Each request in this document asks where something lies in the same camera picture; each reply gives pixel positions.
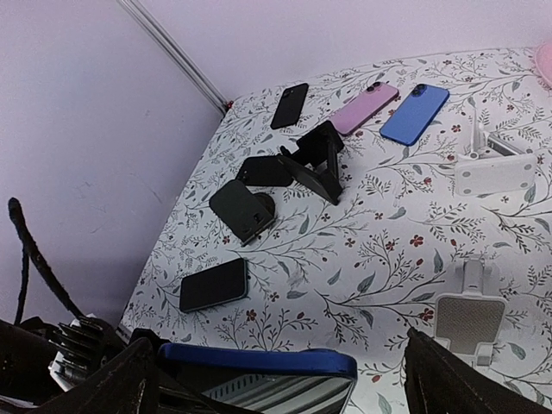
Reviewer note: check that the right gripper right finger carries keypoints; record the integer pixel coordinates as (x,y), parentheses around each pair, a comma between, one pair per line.
(436,381)

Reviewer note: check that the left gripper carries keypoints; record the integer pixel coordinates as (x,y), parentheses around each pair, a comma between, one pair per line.
(40,360)

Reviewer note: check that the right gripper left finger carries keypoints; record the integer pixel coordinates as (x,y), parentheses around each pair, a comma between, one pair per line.
(127,384)

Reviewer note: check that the white grey folding stand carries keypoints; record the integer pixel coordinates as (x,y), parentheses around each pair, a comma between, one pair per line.
(470,316)

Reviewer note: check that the black phone teal edge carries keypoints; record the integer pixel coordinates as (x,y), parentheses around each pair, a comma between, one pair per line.
(214,286)

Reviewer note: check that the black phone blue edge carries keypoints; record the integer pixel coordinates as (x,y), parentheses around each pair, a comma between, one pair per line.
(309,381)

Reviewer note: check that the dark grey phone stand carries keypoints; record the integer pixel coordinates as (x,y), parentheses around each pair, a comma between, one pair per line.
(245,213)

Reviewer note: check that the white flat folding stand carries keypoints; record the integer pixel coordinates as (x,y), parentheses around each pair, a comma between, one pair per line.
(490,165)

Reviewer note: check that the black folding phone stand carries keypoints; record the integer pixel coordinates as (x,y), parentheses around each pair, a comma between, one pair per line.
(314,164)

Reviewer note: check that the black phone far left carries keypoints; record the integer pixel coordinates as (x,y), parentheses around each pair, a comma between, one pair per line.
(264,171)

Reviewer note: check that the blue phone face down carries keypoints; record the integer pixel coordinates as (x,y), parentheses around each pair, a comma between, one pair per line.
(415,114)

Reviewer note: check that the pink phone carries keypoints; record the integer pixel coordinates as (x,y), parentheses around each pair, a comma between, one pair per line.
(361,108)

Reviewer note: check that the small black phone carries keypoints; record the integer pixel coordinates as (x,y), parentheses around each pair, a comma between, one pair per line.
(290,106)

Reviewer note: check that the floral patterned table mat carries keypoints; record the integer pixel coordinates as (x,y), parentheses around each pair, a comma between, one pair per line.
(356,276)

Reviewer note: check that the pink plastic plate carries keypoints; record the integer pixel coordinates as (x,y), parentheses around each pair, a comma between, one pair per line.
(543,62)

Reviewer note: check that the left aluminium frame post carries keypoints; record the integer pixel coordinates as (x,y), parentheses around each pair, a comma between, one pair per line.
(175,53)

